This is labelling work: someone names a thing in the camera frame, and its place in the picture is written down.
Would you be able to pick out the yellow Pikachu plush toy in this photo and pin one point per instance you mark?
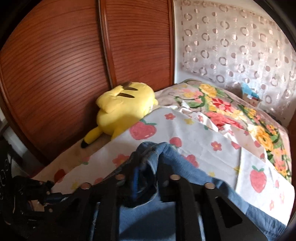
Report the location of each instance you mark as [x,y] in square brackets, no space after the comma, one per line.
[120,108]

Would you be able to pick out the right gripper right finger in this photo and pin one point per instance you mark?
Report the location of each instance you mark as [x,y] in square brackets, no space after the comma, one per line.
[168,184]

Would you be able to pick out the pink floral bedspread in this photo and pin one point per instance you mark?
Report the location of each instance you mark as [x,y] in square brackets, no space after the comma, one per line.
[220,108]

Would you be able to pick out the blue denim pants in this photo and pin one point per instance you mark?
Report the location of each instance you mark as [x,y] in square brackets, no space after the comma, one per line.
[210,208]

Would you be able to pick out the circle patterned sheer curtain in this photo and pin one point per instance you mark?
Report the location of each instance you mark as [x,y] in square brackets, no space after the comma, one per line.
[235,43]

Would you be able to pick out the white floral towel blanket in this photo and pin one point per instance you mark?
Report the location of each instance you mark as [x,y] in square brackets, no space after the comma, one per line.
[232,155]

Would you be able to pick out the brown wooden wardrobe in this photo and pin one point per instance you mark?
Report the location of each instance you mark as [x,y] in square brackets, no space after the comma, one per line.
[65,54]

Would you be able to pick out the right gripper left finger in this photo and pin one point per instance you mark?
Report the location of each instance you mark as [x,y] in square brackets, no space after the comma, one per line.
[140,184]

